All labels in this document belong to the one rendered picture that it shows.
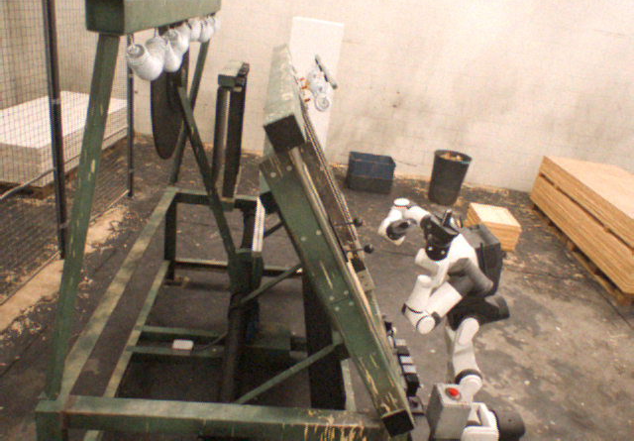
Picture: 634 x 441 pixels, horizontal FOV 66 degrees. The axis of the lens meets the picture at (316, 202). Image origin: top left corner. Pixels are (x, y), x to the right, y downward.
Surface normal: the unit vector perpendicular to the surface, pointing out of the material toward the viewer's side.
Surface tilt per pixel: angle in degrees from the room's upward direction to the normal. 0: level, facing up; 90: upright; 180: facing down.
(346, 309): 90
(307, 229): 90
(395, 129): 90
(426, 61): 90
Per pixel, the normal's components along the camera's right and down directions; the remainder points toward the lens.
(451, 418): 0.07, 0.39
